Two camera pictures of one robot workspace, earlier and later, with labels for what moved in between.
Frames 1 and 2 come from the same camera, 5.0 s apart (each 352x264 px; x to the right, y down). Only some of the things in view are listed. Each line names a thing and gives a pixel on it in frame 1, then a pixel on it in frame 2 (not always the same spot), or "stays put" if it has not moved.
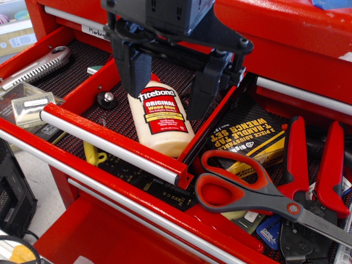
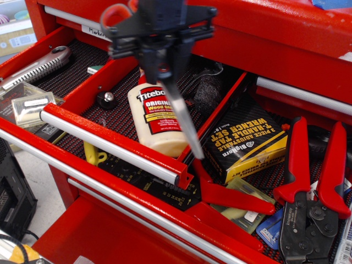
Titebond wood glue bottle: (162, 125) stays put
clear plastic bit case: (248, 221) stays put
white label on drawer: (99, 32) stays put
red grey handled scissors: (237, 182) to (171, 85)
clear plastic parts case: (22, 104) stays put
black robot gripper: (147, 25) to (160, 22)
